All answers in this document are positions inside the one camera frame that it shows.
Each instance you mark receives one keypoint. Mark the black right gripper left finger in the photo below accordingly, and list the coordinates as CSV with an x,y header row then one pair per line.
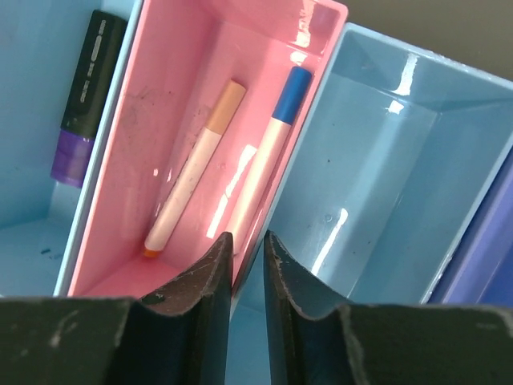
x,y
177,334

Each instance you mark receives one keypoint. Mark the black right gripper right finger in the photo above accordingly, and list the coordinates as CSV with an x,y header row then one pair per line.
x,y
317,336

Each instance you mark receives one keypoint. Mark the white orange pen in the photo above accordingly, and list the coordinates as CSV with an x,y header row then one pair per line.
x,y
206,143

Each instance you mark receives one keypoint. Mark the purple drawer box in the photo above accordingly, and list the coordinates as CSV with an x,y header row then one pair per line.
x,y
480,271

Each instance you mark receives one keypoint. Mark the sky blue drawer box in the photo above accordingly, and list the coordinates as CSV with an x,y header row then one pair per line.
x,y
397,153

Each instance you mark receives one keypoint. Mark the pink drawer box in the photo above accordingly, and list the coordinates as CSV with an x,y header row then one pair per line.
x,y
183,54

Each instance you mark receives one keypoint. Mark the white blue marker pen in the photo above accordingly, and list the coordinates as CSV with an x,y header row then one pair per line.
x,y
263,163

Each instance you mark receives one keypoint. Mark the purple cap black highlighter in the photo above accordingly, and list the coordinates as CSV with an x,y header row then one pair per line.
x,y
87,97

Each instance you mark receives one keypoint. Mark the light blue drawer box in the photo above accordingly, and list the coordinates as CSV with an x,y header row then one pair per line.
x,y
43,219

